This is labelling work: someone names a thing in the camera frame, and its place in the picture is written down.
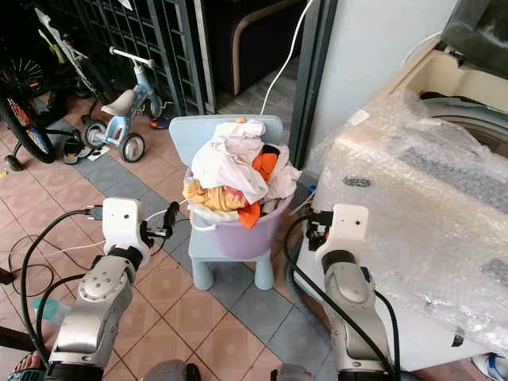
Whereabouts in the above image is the clear plastic bottle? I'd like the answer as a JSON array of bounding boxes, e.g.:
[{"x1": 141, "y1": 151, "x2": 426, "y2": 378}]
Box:
[{"x1": 33, "y1": 297, "x2": 66, "y2": 324}]

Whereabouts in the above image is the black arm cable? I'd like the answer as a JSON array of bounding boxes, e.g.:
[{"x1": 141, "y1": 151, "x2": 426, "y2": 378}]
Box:
[
  {"x1": 283, "y1": 216, "x2": 402, "y2": 377},
  {"x1": 20, "y1": 206, "x2": 106, "y2": 362}
]

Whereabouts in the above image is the light blue child chair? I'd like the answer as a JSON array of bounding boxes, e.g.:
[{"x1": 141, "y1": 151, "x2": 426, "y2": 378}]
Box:
[{"x1": 168, "y1": 114, "x2": 285, "y2": 292}]

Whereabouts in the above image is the dark wooden furniture leg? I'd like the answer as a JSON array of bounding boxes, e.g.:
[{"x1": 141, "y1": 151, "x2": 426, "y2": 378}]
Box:
[{"x1": 0, "y1": 266, "x2": 40, "y2": 354}]

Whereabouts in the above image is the black metal gate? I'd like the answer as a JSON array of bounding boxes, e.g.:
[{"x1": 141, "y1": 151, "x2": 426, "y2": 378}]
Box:
[{"x1": 40, "y1": 0, "x2": 207, "y2": 118}]

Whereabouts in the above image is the person's foot in sandal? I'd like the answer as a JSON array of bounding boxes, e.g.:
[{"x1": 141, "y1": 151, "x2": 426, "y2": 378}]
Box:
[{"x1": 10, "y1": 352, "x2": 50, "y2": 381}]

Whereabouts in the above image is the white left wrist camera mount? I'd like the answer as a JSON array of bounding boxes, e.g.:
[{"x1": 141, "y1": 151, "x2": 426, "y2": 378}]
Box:
[{"x1": 101, "y1": 197, "x2": 143, "y2": 254}]

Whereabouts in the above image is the black bicycle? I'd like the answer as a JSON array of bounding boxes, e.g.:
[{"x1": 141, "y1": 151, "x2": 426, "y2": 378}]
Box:
[{"x1": 0, "y1": 6, "x2": 96, "y2": 172}]

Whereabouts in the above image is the white power cable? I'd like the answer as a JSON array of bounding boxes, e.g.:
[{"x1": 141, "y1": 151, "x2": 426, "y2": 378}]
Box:
[{"x1": 259, "y1": 0, "x2": 315, "y2": 117}]

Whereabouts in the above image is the thin black floor cable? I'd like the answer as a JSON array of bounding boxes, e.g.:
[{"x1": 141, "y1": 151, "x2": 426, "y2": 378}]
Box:
[{"x1": 6, "y1": 235, "x2": 104, "y2": 300}]

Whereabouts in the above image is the light blue child tricycle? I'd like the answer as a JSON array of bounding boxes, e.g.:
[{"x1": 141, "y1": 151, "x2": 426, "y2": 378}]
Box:
[{"x1": 81, "y1": 46, "x2": 158, "y2": 164}]

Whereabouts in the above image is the yellow garment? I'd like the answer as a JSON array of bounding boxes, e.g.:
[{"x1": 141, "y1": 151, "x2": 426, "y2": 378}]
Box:
[{"x1": 183, "y1": 179, "x2": 253, "y2": 215}]

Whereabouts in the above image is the purple plastic laundry basket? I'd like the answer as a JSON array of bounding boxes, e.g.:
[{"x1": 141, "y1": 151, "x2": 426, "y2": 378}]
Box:
[{"x1": 183, "y1": 165, "x2": 296, "y2": 262}]

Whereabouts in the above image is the white garment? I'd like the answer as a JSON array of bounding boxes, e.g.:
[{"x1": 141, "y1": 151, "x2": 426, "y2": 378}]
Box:
[{"x1": 190, "y1": 119, "x2": 302, "y2": 206}]

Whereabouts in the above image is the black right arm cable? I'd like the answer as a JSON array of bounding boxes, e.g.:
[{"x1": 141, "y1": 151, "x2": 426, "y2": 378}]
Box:
[{"x1": 283, "y1": 216, "x2": 402, "y2": 377}]

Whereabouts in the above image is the clear bubble wrap sheet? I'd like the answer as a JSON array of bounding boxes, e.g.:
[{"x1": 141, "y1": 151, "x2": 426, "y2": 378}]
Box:
[{"x1": 310, "y1": 87, "x2": 508, "y2": 358}]

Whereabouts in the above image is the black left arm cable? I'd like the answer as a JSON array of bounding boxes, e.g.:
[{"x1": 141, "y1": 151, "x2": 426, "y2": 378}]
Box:
[{"x1": 20, "y1": 206, "x2": 106, "y2": 362}]

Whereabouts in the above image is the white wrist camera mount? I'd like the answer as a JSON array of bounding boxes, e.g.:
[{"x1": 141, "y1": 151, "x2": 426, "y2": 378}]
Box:
[
  {"x1": 314, "y1": 204, "x2": 371, "y2": 264},
  {"x1": 101, "y1": 197, "x2": 143, "y2": 254}
]

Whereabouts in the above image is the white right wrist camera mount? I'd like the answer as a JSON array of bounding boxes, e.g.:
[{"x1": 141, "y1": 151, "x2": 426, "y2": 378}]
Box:
[{"x1": 314, "y1": 204, "x2": 371, "y2": 264}]

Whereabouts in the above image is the white washing machine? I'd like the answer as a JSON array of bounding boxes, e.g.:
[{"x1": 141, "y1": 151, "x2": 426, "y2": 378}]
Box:
[{"x1": 289, "y1": 30, "x2": 508, "y2": 372}]

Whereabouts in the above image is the orange garment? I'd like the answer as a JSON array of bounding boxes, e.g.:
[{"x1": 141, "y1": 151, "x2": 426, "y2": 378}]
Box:
[{"x1": 238, "y1": 149, "x2": 283, "y2": 229}]

